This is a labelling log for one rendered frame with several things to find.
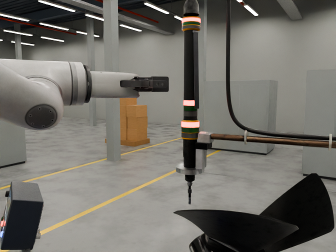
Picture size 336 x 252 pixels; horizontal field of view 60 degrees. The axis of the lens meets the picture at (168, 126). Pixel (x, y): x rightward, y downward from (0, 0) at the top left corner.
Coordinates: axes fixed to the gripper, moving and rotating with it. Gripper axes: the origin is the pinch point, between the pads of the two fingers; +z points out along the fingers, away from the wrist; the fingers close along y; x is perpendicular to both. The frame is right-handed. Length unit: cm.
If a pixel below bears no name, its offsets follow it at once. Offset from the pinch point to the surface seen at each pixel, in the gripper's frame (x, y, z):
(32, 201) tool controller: -42, -57, -23
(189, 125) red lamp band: -9.5, 1.5, 8.4
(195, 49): 8.0, 2.0, 9.7
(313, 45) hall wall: 170, -682, 1019
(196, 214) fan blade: -25.2, 14.5, 1.7
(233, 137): -11.9, 9.0, 15.4
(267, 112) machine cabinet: -57, -470, 551
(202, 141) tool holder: -13.3, 3.8, 10.7
